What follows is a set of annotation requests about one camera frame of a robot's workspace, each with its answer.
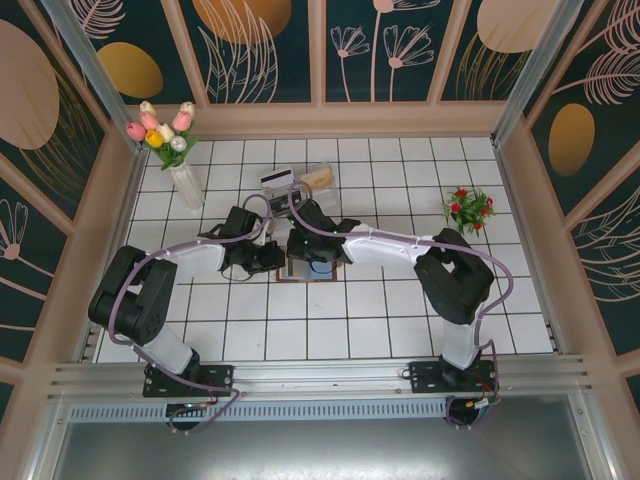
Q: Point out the brown leather card holder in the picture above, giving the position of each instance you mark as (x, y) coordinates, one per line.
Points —
(322, 276)

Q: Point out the white card black magnetic stripe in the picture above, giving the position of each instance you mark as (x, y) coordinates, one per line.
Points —
(277, 177)

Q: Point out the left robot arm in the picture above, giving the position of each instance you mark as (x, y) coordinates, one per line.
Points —
(130, 305)

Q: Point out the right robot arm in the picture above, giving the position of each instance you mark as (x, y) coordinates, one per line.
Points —
(450, 280)

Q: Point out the clear acrylic card stand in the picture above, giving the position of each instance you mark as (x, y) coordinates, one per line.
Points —
(327, 197)

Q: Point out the tan card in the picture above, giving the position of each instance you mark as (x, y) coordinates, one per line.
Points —
(316, 181)

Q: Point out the white ribbed vase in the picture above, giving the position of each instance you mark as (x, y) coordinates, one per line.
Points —
(189, 187)

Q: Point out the small red flower plant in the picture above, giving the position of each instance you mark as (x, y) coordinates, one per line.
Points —
(470, 205)

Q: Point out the artificial tulip bouquet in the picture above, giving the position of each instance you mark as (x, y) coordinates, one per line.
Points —
(150, 122)

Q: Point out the steel sheet panel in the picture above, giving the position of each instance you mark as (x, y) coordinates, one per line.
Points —
(320, 450)

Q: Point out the small green circuit board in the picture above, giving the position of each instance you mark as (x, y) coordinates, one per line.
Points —
(487, 406)

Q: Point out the aluminium side rail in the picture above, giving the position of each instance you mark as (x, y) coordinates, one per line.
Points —
(512, 190)
(129, 200)

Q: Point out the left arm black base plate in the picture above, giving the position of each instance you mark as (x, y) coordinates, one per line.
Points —
(220, 380)

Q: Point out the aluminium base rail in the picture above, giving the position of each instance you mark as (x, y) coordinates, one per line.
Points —
(320, 372)

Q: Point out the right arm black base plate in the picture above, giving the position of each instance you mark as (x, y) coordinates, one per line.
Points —
(425, 380)

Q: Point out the aluminium corner post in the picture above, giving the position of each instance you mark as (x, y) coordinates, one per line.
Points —
(530, 75)
(97, 75)

